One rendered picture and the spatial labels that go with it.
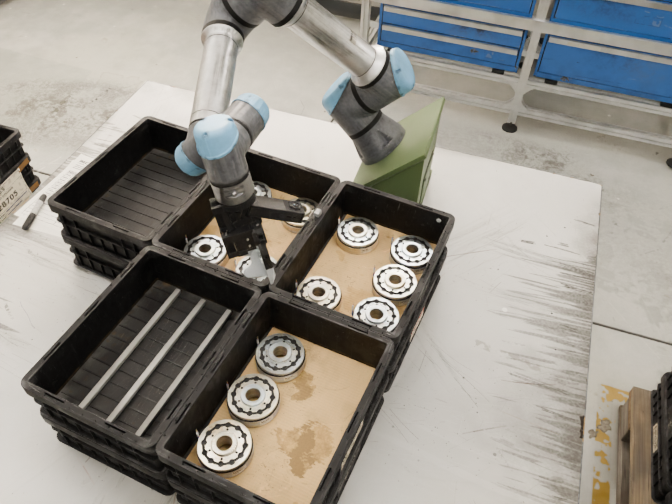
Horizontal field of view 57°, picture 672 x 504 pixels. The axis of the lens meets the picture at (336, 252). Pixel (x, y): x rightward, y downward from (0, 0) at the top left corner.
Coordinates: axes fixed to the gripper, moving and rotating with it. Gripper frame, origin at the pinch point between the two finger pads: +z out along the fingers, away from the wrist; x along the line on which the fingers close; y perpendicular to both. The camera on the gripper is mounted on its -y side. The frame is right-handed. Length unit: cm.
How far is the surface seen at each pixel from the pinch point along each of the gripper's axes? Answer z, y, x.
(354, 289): 16.5, -17.0, -3.3
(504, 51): 51, -138, -162
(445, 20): 35, -115, -178
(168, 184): 3, 19, -50
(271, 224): 10.2, -3.5, -28.7
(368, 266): 16.4, -22.5, -9.2
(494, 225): 33, -65, -28
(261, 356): 12.1, 7.3, 11.4
